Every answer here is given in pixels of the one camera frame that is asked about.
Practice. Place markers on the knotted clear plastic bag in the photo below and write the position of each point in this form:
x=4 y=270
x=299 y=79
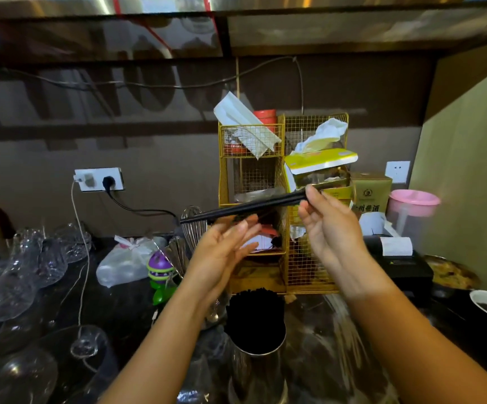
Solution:
x=123 y=260

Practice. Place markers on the person's right thumb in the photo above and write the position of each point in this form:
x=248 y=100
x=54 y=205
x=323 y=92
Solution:
x=315 y=201

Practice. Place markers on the person's right hand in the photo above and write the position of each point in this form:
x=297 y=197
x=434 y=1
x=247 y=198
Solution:
x=336 y=235

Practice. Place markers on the person's left forearm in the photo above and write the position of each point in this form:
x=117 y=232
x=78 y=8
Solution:
x=163 y=349

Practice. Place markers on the person's left thumb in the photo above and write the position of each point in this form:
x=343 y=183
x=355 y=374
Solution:
x=223 y=222

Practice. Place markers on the steel overhead shelf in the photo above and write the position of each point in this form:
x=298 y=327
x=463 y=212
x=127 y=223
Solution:
x=243 y=20

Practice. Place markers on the purple green toy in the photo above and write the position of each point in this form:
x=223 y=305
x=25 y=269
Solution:
x=160 y=267

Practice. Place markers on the group of clear glass cups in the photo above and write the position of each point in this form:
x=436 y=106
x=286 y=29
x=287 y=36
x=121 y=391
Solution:
x=20 y=265

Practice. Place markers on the steel whisk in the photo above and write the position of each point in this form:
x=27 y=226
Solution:
x=193 y=233

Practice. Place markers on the bundle of black chopsticks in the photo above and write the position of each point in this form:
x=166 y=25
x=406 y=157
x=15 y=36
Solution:
x=255 y=315

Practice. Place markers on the clear pitcher with pink lid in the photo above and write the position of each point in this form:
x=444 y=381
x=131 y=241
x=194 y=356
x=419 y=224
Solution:
x=411 y=210

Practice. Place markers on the red plastic cups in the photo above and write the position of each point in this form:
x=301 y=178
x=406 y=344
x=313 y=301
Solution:
x=266 y=115

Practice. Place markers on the gold cardboard box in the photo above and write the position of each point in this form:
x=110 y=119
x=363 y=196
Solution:
x=372 y=191

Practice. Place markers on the steel chopstick holder cup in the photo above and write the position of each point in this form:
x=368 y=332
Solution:
x=258 y=374

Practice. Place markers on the white folded paper pack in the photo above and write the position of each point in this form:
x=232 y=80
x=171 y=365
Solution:
x=247 y=121

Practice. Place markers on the black receipt printer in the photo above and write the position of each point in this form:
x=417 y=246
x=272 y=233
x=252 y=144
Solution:
x=407 y=269

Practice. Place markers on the black chopstick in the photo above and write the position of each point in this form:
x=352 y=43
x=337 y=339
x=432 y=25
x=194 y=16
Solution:
x=268 y=206
x=243 y=208

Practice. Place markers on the person's left hand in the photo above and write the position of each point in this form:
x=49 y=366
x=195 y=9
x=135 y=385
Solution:
x=214 y=260

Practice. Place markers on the person's right forearm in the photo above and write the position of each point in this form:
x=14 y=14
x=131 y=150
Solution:
x=411 y=344

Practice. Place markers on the white wall socket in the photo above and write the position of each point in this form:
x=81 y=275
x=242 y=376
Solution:
x=398 y=172

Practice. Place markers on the white tissue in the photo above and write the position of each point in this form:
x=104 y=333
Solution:
x=323 y=134

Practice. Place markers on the metal plate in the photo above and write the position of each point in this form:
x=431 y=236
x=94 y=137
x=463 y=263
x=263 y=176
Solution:
x=451 y=273

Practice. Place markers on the white double wall outlet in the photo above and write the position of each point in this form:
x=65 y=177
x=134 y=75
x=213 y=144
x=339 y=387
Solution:
x=94 y=179

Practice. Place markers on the clear stemmed glass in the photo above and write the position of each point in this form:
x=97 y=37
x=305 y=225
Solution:
x=81 y=353

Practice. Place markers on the yellow white tissue box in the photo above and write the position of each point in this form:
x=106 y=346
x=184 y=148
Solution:
x=319 y=160

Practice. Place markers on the white paper roll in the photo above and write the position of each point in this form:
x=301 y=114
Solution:
x=372 y=223

